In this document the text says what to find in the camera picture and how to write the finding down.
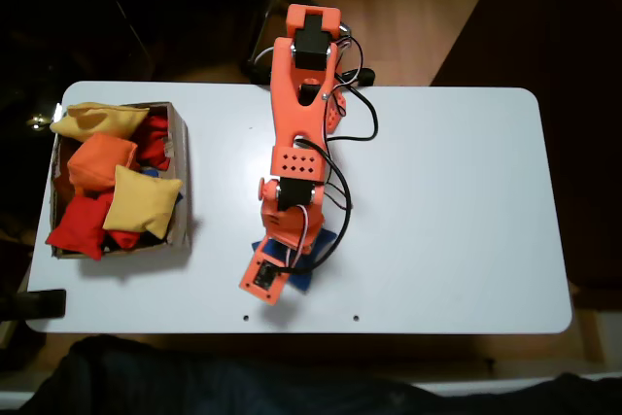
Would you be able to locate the yellow bean bag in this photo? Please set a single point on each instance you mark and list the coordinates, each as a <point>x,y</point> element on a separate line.
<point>143,201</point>
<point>99,118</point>

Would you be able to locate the red bean bag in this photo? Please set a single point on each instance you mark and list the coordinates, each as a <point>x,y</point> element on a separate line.
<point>153,140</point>
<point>78,228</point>
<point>124,238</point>

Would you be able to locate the black table clamp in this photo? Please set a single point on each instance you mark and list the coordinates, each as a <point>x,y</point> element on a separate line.
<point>257,71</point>
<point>362,76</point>

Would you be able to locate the orange bean bag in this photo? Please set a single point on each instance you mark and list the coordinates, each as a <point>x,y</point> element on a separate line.
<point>99,160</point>

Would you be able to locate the black stand clamp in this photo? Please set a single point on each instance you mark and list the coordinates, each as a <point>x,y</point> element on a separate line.
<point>34,304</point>

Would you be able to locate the cardboard box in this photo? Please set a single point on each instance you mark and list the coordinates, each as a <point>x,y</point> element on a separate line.
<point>179,143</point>

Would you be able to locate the person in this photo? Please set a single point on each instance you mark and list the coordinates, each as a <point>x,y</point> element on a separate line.
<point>218,381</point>

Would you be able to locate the orange camera mount plate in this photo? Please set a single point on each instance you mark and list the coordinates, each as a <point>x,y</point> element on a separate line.
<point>260,279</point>

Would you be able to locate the wooden table leg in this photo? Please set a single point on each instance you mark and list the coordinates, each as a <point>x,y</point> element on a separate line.
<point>589,322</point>

